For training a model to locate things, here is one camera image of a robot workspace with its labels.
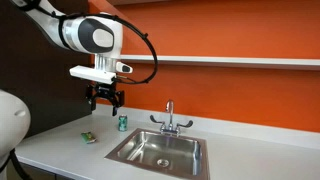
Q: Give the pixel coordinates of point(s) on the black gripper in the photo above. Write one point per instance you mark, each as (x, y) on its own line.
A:
(105, 91)

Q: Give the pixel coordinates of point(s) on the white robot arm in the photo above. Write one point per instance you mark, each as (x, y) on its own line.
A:
(98, 34)

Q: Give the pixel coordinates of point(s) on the stainless steel sink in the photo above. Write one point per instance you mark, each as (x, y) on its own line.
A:
(178, 156)

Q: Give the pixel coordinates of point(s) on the green soda can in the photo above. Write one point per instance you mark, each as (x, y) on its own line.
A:
(122, 123)

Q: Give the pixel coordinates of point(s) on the dark wood cabinet panel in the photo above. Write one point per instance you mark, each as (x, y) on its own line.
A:
(37, 71)

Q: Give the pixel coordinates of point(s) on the white backsplash strip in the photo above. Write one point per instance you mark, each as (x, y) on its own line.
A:
(286, 136)

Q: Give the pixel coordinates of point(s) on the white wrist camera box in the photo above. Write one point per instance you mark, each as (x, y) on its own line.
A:
(92, 74)

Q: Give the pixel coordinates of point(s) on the white wall shelf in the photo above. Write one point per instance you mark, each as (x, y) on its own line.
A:
(243, 62)

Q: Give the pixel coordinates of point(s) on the chrome faucet with handles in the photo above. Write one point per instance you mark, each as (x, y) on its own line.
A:
(171, 128)

